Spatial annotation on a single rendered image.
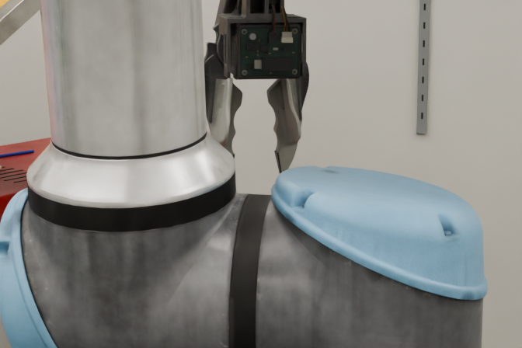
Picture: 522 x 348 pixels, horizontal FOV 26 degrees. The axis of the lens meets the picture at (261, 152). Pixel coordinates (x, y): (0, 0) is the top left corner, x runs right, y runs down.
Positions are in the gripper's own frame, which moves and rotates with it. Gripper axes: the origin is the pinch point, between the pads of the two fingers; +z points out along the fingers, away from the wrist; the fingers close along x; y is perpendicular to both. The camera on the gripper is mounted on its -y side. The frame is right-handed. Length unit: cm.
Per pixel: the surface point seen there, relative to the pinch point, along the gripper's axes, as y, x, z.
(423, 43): -196, 78, 4
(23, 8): -109, -26, -10
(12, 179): -128, -30, 26
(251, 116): -210, 32, 26
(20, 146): -170, -30, 26
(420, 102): -196, 77, 21
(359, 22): -202, 61, -1
